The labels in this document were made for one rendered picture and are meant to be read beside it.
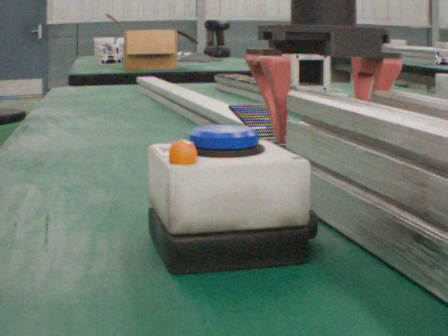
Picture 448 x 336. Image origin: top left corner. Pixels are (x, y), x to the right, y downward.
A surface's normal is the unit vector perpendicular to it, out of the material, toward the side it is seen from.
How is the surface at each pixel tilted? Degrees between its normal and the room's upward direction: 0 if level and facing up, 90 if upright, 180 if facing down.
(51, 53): 90
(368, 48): 90
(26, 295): 0
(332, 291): 0
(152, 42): 68
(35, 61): 90
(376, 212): 90
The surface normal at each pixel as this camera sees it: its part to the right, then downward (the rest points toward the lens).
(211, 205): 0.25, 0.18
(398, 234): -0.97, 0.04
